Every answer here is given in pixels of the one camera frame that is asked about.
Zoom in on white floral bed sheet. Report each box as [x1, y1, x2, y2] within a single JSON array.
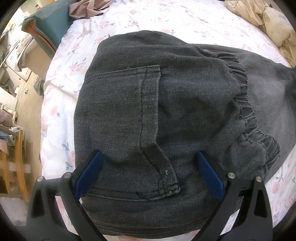
[[41, 1, 295, 226]]

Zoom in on wooden chair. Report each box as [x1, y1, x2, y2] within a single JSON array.
[[0, 105, 30, 202]]

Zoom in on pink crumpled garment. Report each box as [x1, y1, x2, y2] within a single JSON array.
[[69, 0, 112, 19]]

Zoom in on dark grey denim pants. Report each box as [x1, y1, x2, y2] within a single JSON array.
[[74, 31, 295, 238]]

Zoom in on cream floral crumpled quilt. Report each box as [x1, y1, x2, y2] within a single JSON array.
[[225, 0, 295, 67]]

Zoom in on teal orange-edged cushion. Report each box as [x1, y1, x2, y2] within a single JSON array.
[[22, 1, 75, 58]]

